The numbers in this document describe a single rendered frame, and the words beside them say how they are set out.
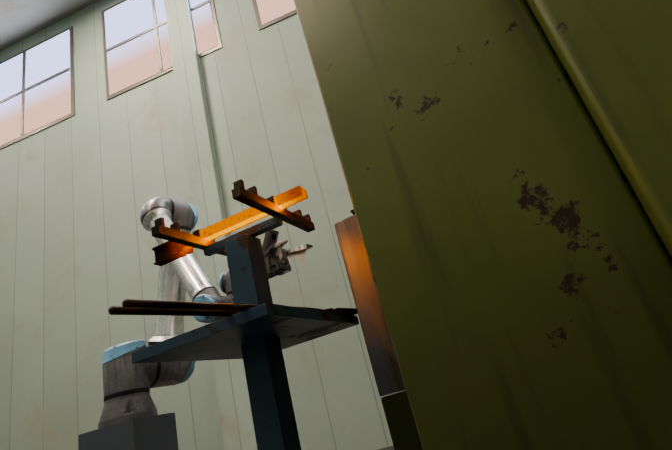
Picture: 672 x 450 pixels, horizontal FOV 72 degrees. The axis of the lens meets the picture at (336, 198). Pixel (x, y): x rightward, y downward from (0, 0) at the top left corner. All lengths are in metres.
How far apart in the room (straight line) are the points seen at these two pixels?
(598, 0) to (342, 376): 3.51
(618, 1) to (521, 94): 0.19
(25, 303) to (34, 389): 0.92
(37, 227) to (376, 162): 5.56
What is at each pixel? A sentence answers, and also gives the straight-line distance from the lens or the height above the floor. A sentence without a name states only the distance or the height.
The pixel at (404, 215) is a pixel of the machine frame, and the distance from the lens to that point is 0.86.
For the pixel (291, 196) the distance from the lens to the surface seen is 1.03.
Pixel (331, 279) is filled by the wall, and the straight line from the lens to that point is 4.05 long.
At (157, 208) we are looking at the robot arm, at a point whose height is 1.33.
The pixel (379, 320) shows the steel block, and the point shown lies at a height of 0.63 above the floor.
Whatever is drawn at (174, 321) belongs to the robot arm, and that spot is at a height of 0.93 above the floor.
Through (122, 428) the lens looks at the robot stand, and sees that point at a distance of 1.81.
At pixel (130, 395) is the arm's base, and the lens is 1.87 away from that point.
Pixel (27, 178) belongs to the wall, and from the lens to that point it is 6.68.
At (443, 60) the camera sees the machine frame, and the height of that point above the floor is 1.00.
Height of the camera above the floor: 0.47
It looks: 23 degrees up
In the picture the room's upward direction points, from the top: 15 degrees counter-clockwise
